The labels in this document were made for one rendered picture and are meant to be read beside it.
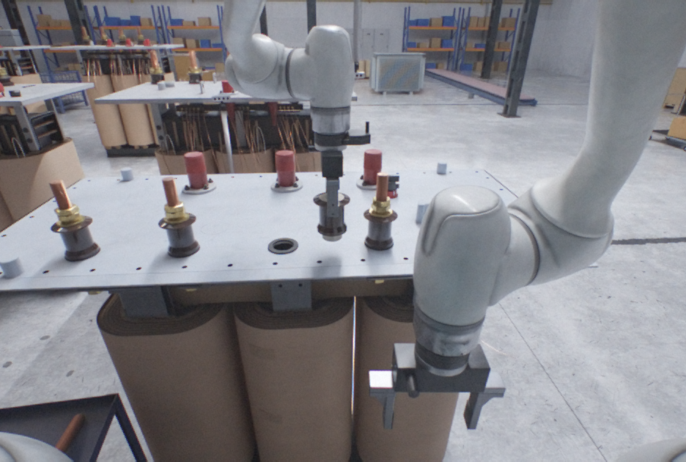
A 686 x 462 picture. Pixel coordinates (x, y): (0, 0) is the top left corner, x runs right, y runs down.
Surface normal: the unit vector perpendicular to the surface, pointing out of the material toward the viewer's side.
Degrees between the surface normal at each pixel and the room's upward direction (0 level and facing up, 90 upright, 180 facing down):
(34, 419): 0
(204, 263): 0
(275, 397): 90
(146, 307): 90
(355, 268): 11
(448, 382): 90
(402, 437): 90
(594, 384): 0
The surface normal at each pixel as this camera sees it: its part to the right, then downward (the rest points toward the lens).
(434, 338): -0.55, 0.40
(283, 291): 0.07, 0.48
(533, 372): 0.00, -0.88
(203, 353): 0.66, 0.36
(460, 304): -0.14, 0.54
